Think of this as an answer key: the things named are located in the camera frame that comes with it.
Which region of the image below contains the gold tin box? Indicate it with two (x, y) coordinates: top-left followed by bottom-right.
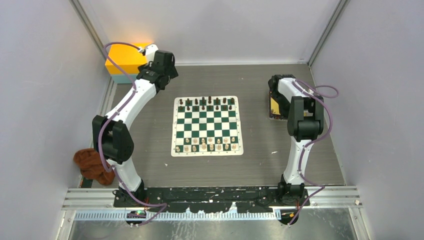
(268, 90), (324, 121)

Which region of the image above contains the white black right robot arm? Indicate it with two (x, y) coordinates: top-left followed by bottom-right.
(268, 74), (324, 206)

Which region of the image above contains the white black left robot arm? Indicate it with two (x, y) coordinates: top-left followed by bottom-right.
(92, 50), (178, 207)

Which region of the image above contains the green white chess board mat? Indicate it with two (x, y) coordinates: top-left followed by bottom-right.
(170, 95), (244, 157)

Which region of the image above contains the yellow box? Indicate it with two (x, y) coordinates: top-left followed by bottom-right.
(104, 42), (151, 75)

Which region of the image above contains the light blue box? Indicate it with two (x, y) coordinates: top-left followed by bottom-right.
(110, 74), (133, 84)

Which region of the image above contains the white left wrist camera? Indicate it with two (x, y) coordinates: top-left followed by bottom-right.
(138, 43), (159, 63)

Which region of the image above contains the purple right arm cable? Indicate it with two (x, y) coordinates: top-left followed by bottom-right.
(287, 80), (340, 227)

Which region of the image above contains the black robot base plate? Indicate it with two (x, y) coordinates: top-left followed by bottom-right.
(113, 186), (310, 214)

